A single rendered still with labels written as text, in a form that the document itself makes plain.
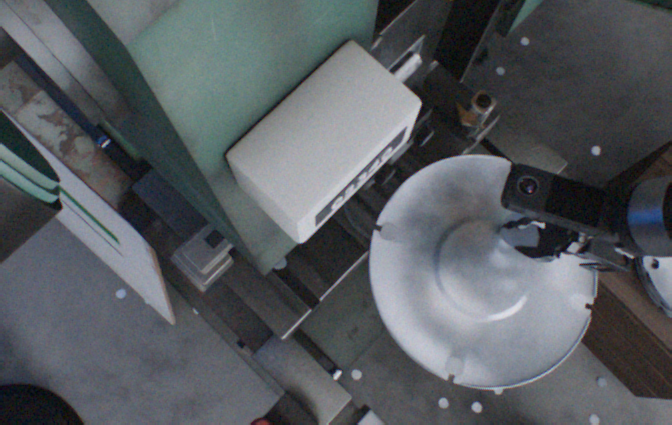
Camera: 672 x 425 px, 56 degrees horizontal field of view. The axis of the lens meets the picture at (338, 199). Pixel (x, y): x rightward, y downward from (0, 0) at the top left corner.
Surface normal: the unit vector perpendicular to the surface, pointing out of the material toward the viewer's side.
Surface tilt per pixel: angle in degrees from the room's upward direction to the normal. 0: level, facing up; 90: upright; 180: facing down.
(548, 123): 0
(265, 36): 90
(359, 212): 0
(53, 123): 73
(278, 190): 0
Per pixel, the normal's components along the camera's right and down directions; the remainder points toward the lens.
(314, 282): 0.03, -0.25
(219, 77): 0.72, 0.68
